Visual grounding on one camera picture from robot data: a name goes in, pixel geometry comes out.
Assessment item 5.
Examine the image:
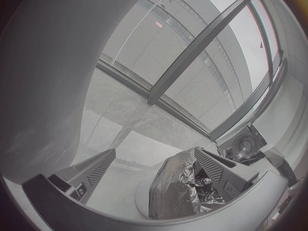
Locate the dark grey round chair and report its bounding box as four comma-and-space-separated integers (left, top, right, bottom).
0, 0, 157, 186

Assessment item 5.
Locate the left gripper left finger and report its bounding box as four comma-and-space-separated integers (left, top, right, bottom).
48, 148, 116, 203

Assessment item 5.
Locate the white trash bin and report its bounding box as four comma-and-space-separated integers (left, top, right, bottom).
135, 179, 157, 218

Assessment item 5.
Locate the black plastic bag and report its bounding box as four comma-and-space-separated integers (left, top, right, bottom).
148, 147, 227, 219

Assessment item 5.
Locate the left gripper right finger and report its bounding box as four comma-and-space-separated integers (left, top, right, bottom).
194, 147, 259, 200

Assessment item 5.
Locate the window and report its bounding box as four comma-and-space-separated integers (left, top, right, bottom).
96, 0, 289, 144

